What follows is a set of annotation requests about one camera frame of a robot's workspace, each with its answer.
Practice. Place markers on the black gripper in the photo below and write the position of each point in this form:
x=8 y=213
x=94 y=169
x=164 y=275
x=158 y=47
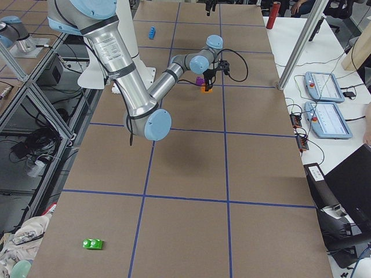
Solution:
x=209 y=75

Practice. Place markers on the purple trapezoid block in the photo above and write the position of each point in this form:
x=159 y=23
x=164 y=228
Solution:
x=199 y=81

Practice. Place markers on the orange trapezoid block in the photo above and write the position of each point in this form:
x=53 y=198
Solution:
x=204 y=90

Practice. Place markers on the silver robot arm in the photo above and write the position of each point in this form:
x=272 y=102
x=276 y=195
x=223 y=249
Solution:
x=108 y=26

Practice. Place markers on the blue double block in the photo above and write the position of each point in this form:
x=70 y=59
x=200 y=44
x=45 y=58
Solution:
x=151 y=33

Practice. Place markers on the red cylinder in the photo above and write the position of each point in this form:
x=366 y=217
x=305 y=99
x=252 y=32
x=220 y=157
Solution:
x=273 y=14

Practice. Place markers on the black power strip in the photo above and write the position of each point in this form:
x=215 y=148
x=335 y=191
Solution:
x=302 y=143
x=295 y=120

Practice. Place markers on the far teach pendant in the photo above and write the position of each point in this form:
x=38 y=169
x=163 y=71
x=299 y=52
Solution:
x=323 y=87

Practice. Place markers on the teach pendant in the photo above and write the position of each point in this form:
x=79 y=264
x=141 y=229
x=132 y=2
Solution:
x=323 y=87
x=326 y=120

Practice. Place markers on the near teach pendant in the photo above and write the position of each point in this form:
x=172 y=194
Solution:
x=326 y=120

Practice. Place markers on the green double block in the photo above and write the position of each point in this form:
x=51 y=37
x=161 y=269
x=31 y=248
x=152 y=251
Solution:
x=93 y=244

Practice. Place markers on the crumpled cloth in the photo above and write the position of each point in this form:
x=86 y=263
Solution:
x=24 y=243

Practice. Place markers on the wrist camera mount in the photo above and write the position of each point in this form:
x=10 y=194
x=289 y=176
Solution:
x=213 y=4
x=224 y=66

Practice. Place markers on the aluminium frame post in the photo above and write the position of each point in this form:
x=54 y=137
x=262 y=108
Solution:
x=316 y=12

